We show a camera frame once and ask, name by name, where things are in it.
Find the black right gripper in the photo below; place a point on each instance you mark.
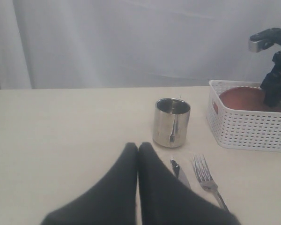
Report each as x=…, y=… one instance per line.
x=272, y=82

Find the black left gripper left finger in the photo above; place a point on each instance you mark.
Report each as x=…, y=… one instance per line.
x=111, y=201

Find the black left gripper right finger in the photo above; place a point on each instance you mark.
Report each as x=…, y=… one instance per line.
x=166, y=201

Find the white plastic woven basket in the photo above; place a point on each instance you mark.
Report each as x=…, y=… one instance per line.
x=241, y=129

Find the white backdrop curtain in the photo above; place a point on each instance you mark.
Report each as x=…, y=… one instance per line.
x=50, y=44

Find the silver metal knife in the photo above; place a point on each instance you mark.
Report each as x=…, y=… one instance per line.
x=179, y=173

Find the silver metal fork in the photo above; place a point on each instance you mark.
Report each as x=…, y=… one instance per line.
x=206, y=180

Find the steel metal cup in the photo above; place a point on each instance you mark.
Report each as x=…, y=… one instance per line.
x=171, y=120

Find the brown wooden plate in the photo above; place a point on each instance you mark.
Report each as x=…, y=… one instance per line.
x=246, y=98

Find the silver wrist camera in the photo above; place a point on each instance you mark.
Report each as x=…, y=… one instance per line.
x=262, y=40

